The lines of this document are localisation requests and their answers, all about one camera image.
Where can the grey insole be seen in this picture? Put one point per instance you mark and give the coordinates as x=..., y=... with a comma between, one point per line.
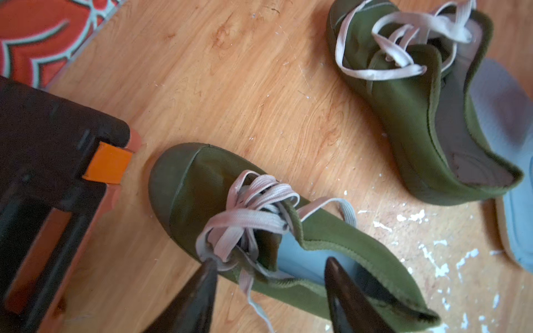
x=504, y=111
x=311, y=265

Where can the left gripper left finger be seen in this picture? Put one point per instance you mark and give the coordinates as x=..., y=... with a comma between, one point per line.
x=192, y=309

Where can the black tool case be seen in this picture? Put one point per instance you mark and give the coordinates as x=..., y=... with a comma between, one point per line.
x=61, y=168

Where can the green shoe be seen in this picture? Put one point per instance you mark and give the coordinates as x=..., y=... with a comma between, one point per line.
x=216, y=205
x=416, y=70

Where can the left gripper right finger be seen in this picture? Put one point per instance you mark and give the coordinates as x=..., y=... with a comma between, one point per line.
x=350, y=311

